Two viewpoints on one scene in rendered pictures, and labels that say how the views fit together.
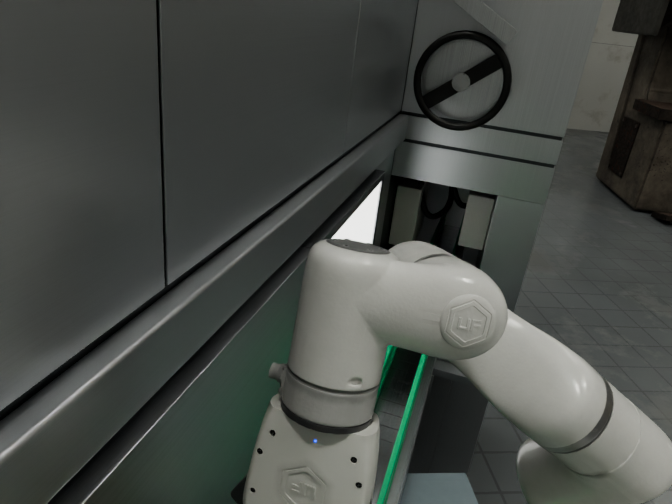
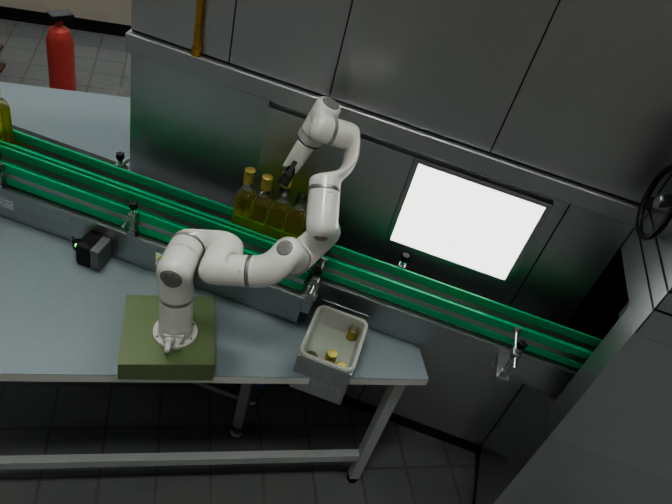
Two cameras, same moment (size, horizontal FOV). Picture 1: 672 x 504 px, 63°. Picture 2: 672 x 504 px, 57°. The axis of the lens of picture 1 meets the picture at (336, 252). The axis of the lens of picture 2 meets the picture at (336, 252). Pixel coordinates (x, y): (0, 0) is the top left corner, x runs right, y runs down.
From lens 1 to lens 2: 1.69 m
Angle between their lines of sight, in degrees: 66
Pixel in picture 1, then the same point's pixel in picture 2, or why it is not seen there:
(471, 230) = not seen: hidden behind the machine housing
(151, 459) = (296, 125)
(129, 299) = (315, 87)
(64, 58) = (313, 27)
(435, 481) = (416, 360)
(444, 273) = (320, 112)
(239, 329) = not seen: hidden behind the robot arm
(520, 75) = not seen: outside the picture
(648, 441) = (314, 207)
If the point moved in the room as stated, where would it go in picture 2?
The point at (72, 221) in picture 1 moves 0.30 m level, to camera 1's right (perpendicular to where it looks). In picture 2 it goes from (305, 57) to (299, 108)
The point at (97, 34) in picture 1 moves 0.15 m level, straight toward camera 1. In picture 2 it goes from (323, 26) to (273, 24)
